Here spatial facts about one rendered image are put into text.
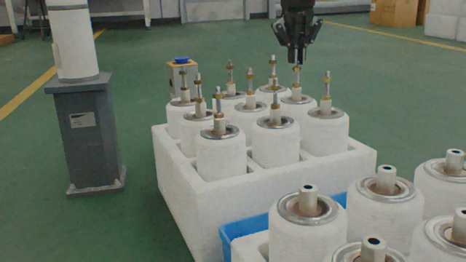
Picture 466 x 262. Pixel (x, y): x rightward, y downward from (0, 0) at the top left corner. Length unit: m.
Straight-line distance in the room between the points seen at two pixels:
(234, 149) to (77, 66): 0.49
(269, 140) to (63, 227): 0.53
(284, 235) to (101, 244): 0.54
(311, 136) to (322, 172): 0.08
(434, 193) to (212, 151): 0.36
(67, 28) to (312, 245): 0.77
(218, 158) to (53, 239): 0.45
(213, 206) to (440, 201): 0.36
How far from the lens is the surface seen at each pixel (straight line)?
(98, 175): 1.12
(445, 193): 0.61
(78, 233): 0.99
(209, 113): 0.87
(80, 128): 1.08
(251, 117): 0.86
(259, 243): 0.57
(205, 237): 0.75
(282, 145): 0.77
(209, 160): 0.73
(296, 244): 0.48
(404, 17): 4.70
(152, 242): 0.91
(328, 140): 0.83
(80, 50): 1.05
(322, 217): 0.49
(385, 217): 0.54
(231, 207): 0.74
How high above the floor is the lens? 0.51
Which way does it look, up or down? 20 degrees down
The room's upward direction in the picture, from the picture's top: 2 degrees counter-clockwise
